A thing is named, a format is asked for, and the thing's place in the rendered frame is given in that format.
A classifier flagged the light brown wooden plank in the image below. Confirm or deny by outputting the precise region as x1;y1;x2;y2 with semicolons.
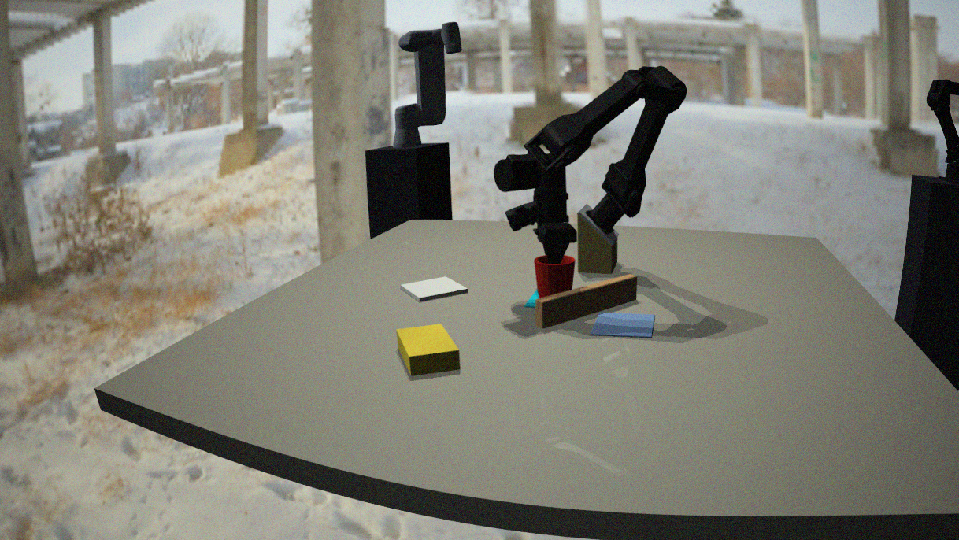
535;274;637;329

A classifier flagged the red cup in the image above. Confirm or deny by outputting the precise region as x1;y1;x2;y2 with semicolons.
535;255;576;298

